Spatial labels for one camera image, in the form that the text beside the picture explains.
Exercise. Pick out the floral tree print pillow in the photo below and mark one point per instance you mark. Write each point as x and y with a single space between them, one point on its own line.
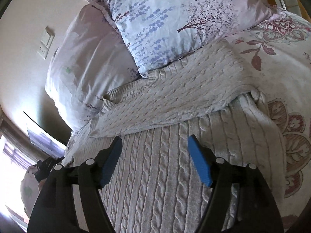
158 32

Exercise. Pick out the person's left hand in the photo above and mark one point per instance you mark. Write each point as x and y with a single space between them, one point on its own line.
41 184

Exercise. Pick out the white wall switch plate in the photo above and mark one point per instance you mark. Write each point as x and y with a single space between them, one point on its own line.
46 42

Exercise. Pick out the window with curtain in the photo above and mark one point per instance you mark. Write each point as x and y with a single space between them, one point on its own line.
19 155

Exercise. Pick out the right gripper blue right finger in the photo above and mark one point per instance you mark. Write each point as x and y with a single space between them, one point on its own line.
240 201

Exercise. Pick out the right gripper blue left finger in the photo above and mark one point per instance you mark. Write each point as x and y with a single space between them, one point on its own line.
54 210

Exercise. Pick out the pale pink pillow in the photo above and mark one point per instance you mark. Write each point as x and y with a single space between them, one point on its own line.
91 61

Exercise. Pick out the cream cable-knit sweater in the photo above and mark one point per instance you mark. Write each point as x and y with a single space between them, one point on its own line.
211 93

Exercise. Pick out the floral bedspread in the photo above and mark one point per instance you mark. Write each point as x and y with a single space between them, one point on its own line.
278 51

